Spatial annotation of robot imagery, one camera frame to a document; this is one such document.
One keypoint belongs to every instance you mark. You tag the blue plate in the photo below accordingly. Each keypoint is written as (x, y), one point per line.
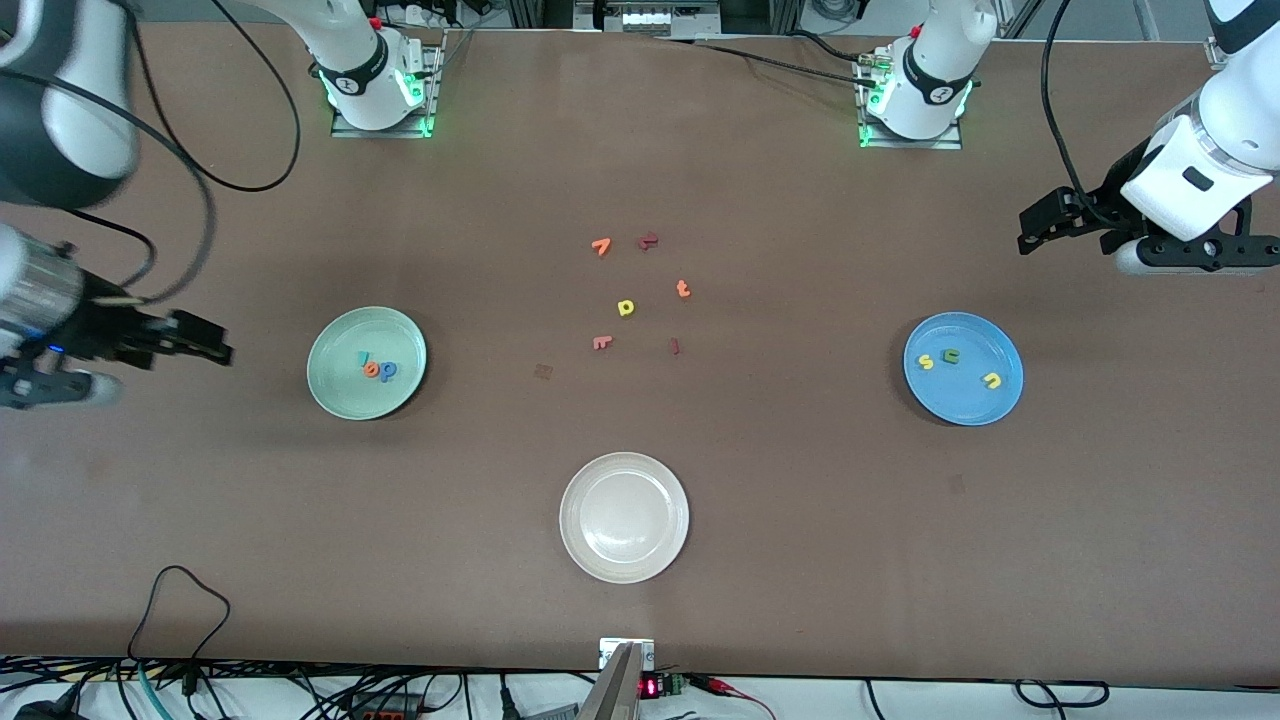
(965, 400)

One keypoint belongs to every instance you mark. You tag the red LED display module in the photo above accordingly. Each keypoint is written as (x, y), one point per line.
(650, 687)

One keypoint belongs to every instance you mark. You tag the black power plug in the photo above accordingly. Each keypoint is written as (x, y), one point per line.
(45, 710)

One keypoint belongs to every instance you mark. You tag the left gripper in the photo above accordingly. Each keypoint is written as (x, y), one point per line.
(1098, 213)

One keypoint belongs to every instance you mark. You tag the cream white plate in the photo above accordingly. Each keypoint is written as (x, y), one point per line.
(624, 518)

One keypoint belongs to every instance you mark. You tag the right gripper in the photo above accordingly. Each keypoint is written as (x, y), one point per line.
(103, 330)

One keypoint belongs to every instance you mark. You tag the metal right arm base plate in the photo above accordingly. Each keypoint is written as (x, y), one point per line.
(415, 131)

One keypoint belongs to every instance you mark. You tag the orange foam letter v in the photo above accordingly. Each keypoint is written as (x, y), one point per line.
(604, 248)

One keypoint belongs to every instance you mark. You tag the grey metal camera mount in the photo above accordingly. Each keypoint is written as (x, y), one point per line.
(622, 690)

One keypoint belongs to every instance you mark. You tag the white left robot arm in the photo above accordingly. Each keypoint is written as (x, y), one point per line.
(930, 60)

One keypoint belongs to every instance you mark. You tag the pale green plate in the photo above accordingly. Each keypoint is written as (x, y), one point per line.
(340, 385)

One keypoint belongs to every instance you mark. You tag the red clip leads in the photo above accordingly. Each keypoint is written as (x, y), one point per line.
(722, 686)

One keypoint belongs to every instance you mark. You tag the grey control box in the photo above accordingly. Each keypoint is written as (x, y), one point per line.
(650, 18)

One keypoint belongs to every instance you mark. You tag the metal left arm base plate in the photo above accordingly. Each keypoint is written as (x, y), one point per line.
(910, 144)

